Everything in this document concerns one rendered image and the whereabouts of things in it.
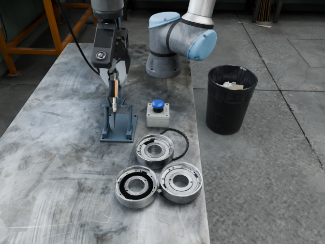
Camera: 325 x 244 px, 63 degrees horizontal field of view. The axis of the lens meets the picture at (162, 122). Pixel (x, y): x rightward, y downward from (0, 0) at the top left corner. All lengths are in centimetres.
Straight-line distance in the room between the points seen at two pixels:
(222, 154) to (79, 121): 122
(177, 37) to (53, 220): 68
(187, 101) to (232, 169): 96
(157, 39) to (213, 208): 101
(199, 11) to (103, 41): 40
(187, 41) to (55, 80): 55
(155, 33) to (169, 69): 15
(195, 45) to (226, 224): 102
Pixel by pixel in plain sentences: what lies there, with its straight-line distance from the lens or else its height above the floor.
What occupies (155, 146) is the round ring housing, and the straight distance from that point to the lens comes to 76.
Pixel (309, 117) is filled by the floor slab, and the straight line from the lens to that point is 249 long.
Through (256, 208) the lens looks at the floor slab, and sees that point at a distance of 170.
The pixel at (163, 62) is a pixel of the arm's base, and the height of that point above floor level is 87.
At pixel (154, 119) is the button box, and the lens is 83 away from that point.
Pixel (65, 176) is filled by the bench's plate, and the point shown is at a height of 80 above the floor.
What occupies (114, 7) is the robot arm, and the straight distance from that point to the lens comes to 67.
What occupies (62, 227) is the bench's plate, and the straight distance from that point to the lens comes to 67.
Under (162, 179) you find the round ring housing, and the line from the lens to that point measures 68.
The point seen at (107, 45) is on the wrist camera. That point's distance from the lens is 66.
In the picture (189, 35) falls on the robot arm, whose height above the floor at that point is 100.
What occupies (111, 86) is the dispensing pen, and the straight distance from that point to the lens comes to 75.
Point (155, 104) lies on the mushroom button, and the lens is 82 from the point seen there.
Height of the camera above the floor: 136
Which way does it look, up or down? 40 degrees down
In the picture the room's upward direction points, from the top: 1 degrees clockwise
